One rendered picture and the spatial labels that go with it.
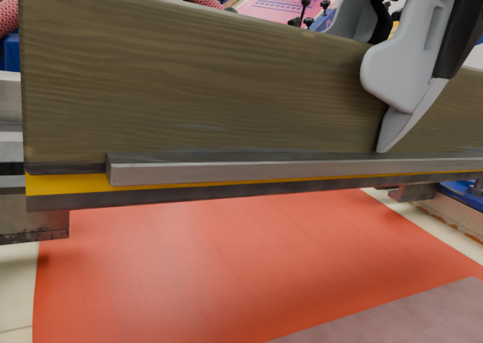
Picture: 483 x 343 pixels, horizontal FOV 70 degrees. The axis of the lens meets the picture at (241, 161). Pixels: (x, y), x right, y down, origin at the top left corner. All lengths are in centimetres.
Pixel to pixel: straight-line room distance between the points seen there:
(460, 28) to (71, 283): 28
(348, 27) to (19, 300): 27
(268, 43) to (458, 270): 32
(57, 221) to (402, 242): 34
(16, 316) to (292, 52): 22
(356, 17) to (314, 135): 9
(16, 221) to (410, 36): 26
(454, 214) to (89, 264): 42
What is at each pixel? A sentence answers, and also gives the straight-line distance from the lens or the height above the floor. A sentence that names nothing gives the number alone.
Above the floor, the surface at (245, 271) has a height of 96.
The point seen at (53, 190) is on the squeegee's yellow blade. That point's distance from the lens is 17.
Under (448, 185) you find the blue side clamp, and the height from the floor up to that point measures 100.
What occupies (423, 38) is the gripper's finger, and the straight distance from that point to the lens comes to 22.
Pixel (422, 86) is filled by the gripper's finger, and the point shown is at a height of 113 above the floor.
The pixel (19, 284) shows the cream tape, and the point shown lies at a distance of 28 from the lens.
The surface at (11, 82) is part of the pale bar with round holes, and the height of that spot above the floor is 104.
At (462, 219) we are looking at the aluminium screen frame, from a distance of 52.
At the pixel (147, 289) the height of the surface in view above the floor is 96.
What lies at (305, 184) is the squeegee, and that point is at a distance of 23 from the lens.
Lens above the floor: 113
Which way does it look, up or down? 20 degrees down
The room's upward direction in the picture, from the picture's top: 11 degrees clockwise
